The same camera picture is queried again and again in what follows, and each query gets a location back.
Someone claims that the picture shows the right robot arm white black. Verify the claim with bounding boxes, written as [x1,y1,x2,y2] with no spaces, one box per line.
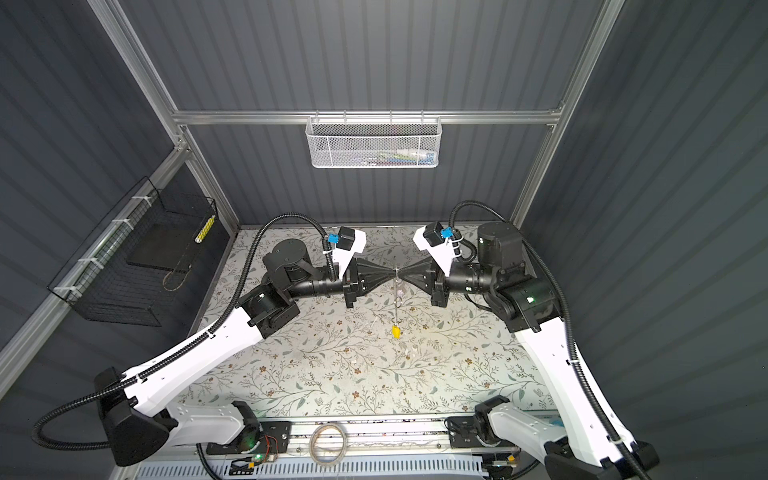
[398,221,659,479]

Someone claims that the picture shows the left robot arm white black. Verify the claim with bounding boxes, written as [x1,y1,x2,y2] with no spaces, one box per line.
[98,239,396,467]

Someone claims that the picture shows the items in white basket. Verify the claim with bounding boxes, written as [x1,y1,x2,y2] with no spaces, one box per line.
[350,148,438,167]

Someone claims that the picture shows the tape roll clear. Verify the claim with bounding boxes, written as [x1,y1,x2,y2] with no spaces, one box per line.
[308,423,349,468]

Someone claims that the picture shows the yellow marker in black basket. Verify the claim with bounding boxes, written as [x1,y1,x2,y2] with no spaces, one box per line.
[194,214,216,244]

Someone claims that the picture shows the black pad in basket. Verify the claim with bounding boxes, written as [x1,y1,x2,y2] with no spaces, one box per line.
[126,224,202,273]

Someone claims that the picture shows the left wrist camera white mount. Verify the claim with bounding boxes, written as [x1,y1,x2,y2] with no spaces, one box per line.
[327,226,367,278]

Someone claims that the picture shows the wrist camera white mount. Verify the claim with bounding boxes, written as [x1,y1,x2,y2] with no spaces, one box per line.
[413,221,461,277]
[327,226,367,278]

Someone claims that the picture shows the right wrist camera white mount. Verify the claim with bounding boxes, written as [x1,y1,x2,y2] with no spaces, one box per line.
[413,221,461,277]

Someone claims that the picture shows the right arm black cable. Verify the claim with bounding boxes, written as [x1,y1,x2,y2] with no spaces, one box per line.
[448,200,655,480]

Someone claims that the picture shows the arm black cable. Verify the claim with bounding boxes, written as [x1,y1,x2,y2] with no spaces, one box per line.
[448,200,655,480]
[31,213,331,480]

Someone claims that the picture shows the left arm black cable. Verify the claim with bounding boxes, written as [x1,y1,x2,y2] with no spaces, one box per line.
[31,213,331,480]

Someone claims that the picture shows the white wire mesh basket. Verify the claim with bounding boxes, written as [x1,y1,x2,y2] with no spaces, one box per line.
[305,118,443,169]

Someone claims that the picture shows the black wire basket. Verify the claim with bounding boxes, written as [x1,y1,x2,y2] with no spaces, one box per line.
[48,181,218,327]

